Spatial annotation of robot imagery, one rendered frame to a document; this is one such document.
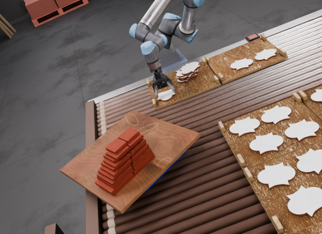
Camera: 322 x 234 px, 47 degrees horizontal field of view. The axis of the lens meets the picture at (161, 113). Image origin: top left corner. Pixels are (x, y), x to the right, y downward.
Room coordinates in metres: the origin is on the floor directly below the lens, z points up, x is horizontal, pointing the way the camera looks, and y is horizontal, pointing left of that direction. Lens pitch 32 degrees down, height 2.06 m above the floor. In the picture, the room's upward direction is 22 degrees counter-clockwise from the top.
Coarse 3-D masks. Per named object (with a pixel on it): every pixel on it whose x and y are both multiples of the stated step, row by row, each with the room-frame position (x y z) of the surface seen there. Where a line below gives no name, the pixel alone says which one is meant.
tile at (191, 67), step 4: (188, 64) 2.07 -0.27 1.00; (192, 64) 2.05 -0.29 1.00; (196, 64) 2.03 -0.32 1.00; (184, 68) 2.05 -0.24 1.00; (188, 68) 2.03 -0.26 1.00; (192, 68) 2.01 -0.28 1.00; (196, 68) 1.99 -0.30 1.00; (184, 72) 1.99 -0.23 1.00; (188, 72) 1.98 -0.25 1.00; (192, 72) 1.97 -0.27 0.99
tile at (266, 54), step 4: (260, 52) 1.97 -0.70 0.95; (264, 52) 1.95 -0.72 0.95; (268, 52) 1.93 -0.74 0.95; (272, 52) 1.92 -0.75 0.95; (256, 56) 1.95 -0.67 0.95; (260, 56) 1.93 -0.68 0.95; (264, 56) 1.91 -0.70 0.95; (268, 56) 1.89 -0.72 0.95; (272, 56) 1.88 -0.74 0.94; (256, 60) 1.91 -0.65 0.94; (260, 60) 1.89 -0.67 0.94
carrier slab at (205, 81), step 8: (200, 64) 2.14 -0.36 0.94; (200, 72) 2.04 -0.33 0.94; (208, 72) 2.00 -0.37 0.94; (176, 80) 2.07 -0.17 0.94; (192, 80) 1.99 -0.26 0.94; (200, 80) 1.95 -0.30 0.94; (208, 80) 1.92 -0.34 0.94; (152, 88) 2.09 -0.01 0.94; (168, 88) 2.01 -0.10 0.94; (176, 88) 1.97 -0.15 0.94; (184, 88) 1.93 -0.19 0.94; (192, 88) 1.90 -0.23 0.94; (200, 88) 1.86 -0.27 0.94; (208, 88) 1.83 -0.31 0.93; (152, 96) 1.99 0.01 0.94; (176, 96) 1.88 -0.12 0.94; (184, 96) 1.85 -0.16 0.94; (192, 96) 1.84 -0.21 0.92; (160, 104) 1.87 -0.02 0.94; (168, 104) 1.84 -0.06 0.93
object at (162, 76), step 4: (160, 68) 1.90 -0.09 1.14; (152, 72) 1.90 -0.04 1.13; (156, 72) 1.87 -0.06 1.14; (160, 72) 1.92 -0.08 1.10; (156, 76) 1.90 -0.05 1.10; (160, 76) 1.89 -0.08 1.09; (164, 76) 1.90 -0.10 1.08; (156, 80) 1.87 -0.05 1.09; (160, 80) 1.87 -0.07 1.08; (164, 80) 1.87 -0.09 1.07; (156, 84) 1.88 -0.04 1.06; (160, 84) 1.87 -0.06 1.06; (164, 84) 1.87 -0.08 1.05; (156, 88) 1.87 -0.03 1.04; (160, 88) 1.87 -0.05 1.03
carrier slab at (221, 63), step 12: (240, 48) 2.14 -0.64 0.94; (252, 48) 2.08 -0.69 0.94; (264, 48) 2.02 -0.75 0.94; (276, 48) 1.96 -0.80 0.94; (216, 60) 2.11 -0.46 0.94; (228, 60) 2.05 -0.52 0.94; (264, 60) 1.88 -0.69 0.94; (276, 60) 1.83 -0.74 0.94; (216, 72) 1.97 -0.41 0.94; (228, 72) 1.91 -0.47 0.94; (240, 72) 1.86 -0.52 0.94; (252, 72) 1.83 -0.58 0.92
